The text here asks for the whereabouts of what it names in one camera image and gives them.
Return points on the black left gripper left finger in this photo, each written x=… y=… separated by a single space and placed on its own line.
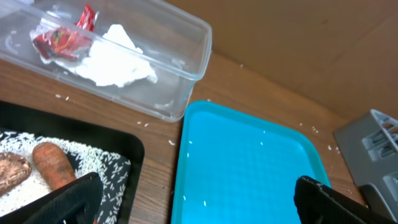
x=76 y=202

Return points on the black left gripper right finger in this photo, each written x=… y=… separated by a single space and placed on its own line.
x=319 y=204

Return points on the orange carrot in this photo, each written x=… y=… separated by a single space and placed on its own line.
x=53 y=165

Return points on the pile of rice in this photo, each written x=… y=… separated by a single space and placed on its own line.
x=112 y=168

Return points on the brown food scrap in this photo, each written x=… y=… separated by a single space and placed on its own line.
x=14 y=170

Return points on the white napkin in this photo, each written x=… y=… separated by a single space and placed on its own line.
x=107 y=66

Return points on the red snack wrapper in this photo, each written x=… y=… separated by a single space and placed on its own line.
x=60 y=43

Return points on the black tray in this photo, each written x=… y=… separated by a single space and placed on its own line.
x=21 y=118

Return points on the grey dish rack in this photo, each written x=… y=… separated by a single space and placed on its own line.
x=369 y=148

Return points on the teal plastic tray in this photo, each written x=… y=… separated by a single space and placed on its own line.
x=236 y=168

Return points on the clear plastic bin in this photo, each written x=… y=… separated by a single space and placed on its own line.
x=145 y=55

